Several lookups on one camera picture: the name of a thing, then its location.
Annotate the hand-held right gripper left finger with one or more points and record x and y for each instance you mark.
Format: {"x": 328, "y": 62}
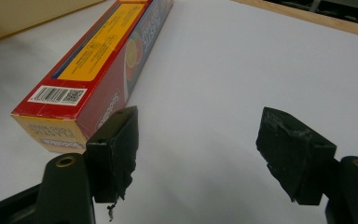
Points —
{"x": 112, "y": 155}

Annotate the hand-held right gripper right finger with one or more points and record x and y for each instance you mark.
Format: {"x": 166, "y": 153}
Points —
{"x": 295, "y": 155}

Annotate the red plastic wrap box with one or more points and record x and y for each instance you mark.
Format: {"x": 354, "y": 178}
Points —
{"x": 99, "y": 65}

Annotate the beige cardboard box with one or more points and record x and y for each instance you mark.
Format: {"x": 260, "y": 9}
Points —
{"x": 18, "y": 15}

